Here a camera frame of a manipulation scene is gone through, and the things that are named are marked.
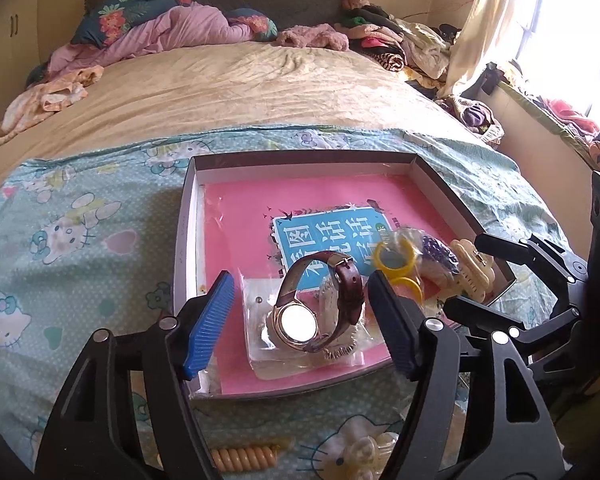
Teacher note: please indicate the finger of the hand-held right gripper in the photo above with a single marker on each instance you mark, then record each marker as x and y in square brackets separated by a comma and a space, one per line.
[475, 312]
[500, 246]

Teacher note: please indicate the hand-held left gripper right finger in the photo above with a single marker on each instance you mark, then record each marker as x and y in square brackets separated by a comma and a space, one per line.
[392, 325]

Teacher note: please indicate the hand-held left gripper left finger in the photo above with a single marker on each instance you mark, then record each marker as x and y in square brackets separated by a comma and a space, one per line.
[210, 325]

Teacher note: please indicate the cream hair claw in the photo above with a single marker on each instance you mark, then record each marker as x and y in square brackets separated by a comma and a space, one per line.
[472, 270]

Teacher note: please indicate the yellow hoop earring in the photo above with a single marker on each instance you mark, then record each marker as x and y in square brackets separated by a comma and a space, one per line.
[380, 260]
[414, 290]

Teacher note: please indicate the clear bag with white card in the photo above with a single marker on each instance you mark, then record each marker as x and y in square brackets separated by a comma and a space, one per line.
[257, 310]

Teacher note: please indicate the dark beads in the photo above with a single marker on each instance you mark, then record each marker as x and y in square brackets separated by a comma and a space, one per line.
[435, 255]

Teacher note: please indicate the grey shallow cardboard box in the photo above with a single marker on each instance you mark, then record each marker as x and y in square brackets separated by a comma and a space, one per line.
[192, 240]

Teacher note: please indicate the clothes on windowsill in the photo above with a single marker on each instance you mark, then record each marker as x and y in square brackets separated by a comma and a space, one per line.
[580, 125]

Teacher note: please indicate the basket of clothes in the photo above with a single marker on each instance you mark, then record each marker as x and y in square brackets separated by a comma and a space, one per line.
[472, 117]

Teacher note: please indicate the cartoon print blanket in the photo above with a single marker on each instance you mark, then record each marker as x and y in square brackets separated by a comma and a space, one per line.
[80, 240]

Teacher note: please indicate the black object by curtain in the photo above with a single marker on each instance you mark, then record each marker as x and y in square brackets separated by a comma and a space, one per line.
[490, 79]

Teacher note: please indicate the cream curtain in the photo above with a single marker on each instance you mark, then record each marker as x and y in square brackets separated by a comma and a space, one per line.
[490, 25]

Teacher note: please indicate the window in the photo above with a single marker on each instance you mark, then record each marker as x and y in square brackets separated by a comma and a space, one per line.
[575, 20]

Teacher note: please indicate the pile of clothes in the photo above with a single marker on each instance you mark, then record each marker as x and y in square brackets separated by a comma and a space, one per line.
[405, 42]

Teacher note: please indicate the beige bed sheet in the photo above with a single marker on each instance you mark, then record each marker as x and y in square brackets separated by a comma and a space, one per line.
[230, 90]

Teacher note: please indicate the light pink clothing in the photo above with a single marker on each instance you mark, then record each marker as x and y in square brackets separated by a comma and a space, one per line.
[50, 97]

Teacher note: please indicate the fuzzy pink garment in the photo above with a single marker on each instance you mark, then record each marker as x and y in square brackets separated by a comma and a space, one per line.
[310, 37]

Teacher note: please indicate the pink quilt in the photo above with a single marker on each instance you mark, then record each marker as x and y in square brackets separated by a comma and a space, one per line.
[170, 35]

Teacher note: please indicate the small floral pillow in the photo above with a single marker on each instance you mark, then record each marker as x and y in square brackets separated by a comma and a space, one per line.
[257, 25]

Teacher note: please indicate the large floral pillow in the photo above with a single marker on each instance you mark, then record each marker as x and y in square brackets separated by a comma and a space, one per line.
[115, 17]

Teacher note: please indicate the cream wardrobe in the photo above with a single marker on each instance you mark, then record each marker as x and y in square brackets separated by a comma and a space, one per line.
[5, 25]

